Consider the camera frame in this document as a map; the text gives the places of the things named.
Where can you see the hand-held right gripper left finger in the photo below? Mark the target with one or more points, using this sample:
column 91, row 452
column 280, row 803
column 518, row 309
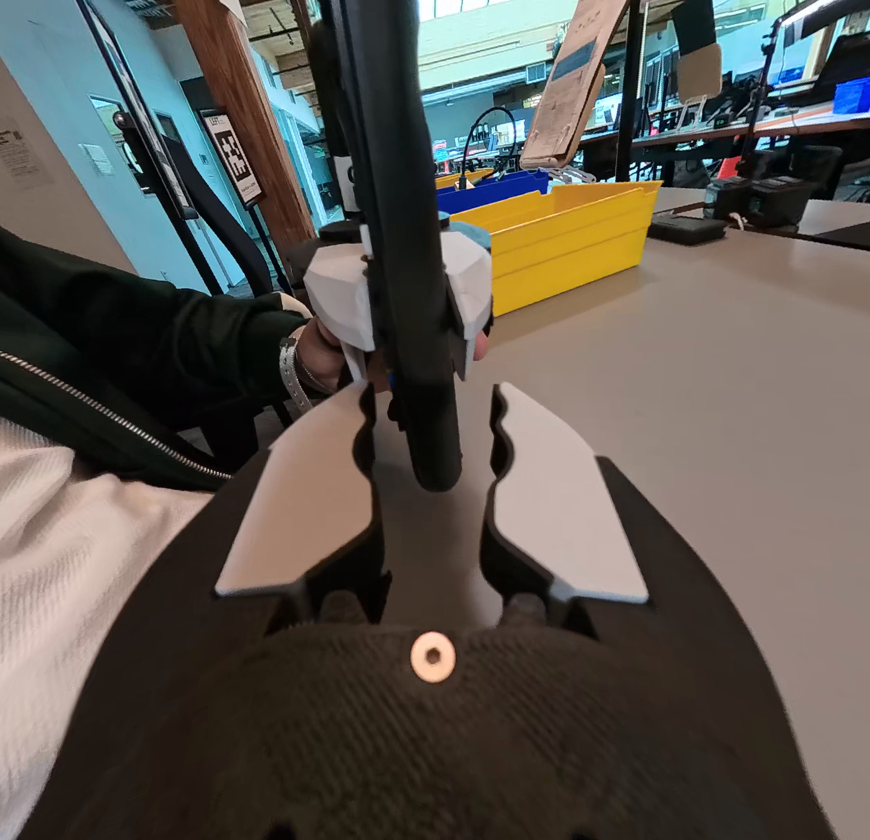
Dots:
column 299, row 507

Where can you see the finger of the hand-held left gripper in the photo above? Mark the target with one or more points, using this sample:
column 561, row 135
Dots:
column 340, row 289
column 472, row 283

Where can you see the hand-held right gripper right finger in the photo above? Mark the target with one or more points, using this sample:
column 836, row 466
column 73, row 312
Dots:
column 564, row 514

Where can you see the black remote control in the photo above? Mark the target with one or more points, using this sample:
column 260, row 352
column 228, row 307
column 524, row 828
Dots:
column 401, row 242

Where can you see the yellow plastic bin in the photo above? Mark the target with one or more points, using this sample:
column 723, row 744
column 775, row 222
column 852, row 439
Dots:
column 564, row 255

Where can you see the person's left forearm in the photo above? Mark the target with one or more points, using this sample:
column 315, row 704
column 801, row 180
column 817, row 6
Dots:
column 170, row 337

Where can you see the grey desk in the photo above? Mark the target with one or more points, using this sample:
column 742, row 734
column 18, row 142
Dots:
column 713, row 412

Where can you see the black desk mat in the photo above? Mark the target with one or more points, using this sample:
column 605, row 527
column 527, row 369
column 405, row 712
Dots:
column 843, row 236

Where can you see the person's left hand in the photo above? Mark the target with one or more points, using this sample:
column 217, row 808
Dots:
column 323, row 361

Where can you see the blue plastic bin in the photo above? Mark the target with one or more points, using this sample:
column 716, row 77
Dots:
column 503, row 191

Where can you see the white wristband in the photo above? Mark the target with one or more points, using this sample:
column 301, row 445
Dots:
column 293, row 378

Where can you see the framed marker sign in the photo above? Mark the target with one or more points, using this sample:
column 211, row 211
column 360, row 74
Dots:
column 234, row 157

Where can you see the wooden pillar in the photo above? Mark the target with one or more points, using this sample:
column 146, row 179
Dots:
column 231, row 106

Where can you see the small yellow bin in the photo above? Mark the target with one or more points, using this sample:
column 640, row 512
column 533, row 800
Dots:
column 452, row 179

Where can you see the black round hoop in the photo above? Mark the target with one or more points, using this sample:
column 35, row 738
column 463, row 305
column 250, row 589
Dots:
column 469, row 133

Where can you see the black flat device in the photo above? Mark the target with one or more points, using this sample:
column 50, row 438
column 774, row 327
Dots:
column 686, row 230

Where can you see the person's torso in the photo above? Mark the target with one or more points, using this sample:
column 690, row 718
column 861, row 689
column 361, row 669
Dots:
column 68, row 548

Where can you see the cardboard panel on stand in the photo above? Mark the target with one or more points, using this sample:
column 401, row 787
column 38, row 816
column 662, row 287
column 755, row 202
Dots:
column 578, row 72

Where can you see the black vertical pole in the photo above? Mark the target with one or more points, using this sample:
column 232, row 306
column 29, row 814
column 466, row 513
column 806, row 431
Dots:
column 632, row 72

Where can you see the small cardboard covered tablet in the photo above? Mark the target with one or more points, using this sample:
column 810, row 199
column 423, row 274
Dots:
column 700, row 72

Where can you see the black background monitor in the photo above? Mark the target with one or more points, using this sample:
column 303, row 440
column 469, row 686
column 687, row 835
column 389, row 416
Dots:
column 693, row 21

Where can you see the long wooden workbench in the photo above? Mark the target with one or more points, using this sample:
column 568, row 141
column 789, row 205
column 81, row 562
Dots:
column 781, row 123

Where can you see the blue storage crate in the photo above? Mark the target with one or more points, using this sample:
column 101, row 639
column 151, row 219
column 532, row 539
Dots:
column 853, row 96

